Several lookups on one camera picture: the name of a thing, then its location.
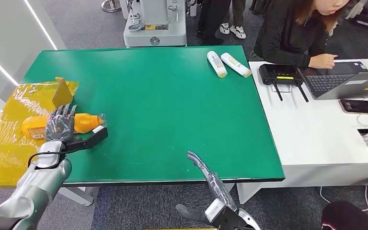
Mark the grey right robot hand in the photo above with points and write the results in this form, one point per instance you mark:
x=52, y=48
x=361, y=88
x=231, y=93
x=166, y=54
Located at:
x=217, y=189

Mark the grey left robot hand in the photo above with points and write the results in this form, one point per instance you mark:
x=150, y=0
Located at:
x=60, y=127

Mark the orange detergent bottle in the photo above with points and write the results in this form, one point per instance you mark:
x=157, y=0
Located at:
x=85, y=122

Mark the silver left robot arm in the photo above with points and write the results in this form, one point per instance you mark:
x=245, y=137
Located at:
x=34, y=187

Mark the white bottle grey label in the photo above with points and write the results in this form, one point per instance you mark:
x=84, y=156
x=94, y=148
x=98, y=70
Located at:
x=216, y=64

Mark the white bottle orange label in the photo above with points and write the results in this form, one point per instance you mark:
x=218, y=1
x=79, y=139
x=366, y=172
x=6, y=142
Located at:
x=235, y=64

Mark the yellow taped cardboard box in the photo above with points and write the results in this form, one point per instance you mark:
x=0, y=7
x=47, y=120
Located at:
x=3, y=158

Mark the white table leg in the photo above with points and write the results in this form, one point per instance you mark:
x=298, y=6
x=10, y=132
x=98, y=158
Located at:
x=77, y=196

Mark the green table mat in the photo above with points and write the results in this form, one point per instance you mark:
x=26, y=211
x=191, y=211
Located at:
x=155, y=95

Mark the white desk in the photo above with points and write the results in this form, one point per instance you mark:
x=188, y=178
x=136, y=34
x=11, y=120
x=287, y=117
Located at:
x=323, y=136

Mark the black router with antennas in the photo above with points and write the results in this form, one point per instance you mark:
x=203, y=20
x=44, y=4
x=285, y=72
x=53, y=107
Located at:
x=276, y=73

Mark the person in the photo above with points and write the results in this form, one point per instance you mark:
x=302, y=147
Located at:
x=212, y=22
x=234, y=30
x=346, y=216
x=282, y=38

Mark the grey machine stand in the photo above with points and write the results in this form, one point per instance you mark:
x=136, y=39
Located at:
x=154, y=31

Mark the black smartphone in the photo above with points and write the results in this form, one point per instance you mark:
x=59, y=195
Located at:
x=360, y=107

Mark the grey laptop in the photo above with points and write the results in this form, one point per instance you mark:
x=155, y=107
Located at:
x=349, y=87

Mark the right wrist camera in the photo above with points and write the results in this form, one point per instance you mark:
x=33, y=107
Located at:
x=225, y=219

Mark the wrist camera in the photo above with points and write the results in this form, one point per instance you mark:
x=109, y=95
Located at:
x=225, y=219
x=88, y=141

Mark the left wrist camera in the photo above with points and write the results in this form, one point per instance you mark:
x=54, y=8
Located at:
x=88, y=141

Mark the round metal post base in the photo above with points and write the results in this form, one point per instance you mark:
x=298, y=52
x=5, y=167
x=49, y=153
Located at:
x=110, y=5

